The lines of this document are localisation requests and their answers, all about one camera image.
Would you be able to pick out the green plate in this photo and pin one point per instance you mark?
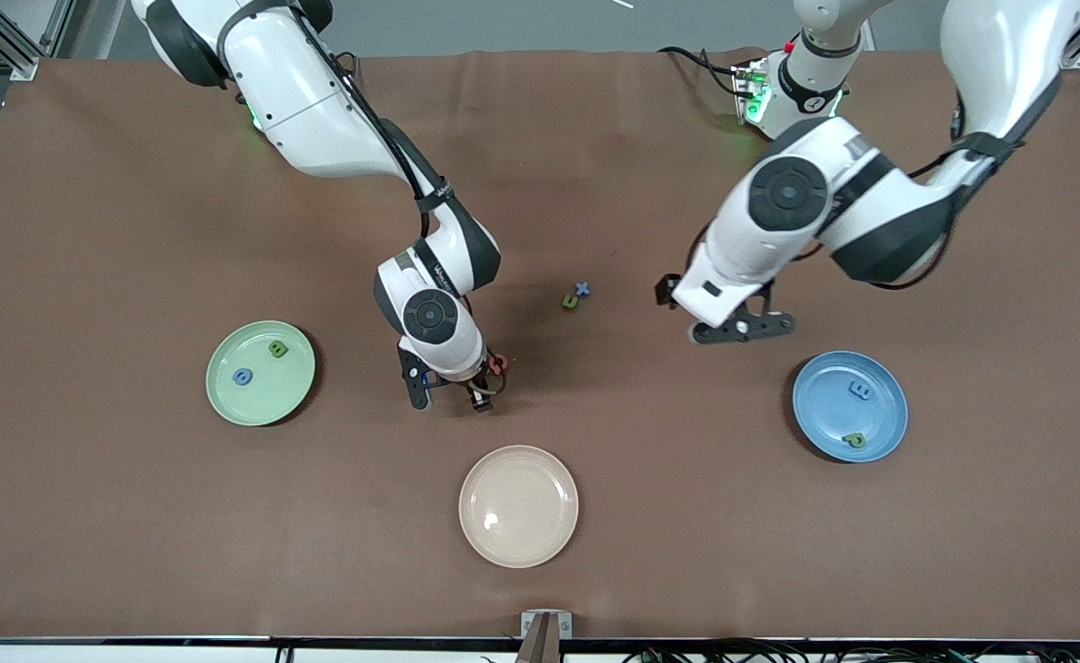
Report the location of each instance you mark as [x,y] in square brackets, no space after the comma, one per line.
[263,401]

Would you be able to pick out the blue plate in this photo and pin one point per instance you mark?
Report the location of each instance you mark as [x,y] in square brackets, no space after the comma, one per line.
[825,405]

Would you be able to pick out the pink letter Q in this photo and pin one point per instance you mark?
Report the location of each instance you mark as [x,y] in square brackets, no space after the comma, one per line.
[498,365]

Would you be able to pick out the dark green letter B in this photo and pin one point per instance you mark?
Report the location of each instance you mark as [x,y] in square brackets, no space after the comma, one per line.
[277,349]

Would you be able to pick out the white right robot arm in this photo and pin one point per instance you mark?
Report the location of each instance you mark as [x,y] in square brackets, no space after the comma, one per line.
[300,101]

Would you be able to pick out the metal camera bracket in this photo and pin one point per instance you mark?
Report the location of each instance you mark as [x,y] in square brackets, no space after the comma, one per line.
[546,635]

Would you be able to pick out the green letter p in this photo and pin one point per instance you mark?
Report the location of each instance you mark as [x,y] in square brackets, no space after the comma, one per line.
[854,440]

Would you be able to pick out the blue letter C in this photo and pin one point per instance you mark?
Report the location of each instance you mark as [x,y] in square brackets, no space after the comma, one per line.
[237,377]

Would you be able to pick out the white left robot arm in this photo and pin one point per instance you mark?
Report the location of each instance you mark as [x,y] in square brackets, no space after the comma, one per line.
[871,212]

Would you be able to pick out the beige plate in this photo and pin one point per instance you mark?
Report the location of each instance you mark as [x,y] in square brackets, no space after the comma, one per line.
[518,506]

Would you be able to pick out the brown table cover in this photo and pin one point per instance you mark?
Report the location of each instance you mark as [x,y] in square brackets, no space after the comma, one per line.
[134,516]

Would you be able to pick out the blue letter B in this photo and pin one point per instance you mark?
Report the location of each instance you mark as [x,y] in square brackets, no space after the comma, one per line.
[860,389]

